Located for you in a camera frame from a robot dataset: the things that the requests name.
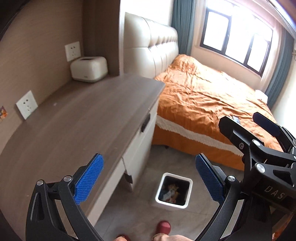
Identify white square trash bin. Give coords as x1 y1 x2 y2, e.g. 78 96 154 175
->
151 172 193 211

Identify trash inside bin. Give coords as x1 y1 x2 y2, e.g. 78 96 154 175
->
159 184 179 204

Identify black phone on bed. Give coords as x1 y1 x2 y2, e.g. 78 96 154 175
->
232 116 240 124

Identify white pillow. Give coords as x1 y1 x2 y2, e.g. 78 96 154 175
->
255 89 268 104

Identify teal right curtain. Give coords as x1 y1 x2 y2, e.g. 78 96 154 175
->
265 30 294 109

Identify teal curtain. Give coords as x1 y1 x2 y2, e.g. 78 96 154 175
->
171 0 196 55
265 30 294 109

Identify right leg pink trousers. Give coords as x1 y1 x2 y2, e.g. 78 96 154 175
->
151 233 194 241

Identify red right slipper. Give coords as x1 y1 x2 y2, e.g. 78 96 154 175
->
156 220 171 235

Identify bed with orange cover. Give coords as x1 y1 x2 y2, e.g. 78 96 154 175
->
152 55 281 170

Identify dark framed window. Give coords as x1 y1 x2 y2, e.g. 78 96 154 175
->
200 3 273 76

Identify white drawer cabinet desk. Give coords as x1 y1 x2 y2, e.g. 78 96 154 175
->
1 74 165 239

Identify beige padded headboard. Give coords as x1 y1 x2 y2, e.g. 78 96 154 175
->
123 13 179 78

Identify teal left curtain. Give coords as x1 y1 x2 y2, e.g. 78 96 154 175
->
171 0 196 55

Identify white tissue box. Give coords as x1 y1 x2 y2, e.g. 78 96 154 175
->
70 57 108 83

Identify black drawer handle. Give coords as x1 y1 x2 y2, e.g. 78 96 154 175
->
140 113 151 133

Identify white wall socket near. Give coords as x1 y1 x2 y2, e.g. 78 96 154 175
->
16 90 38 120

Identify white wall socket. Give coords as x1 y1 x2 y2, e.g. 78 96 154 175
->
16 90 38 120
65 41 81 62

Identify white wall socket far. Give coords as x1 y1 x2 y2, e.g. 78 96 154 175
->
65 41 81 62

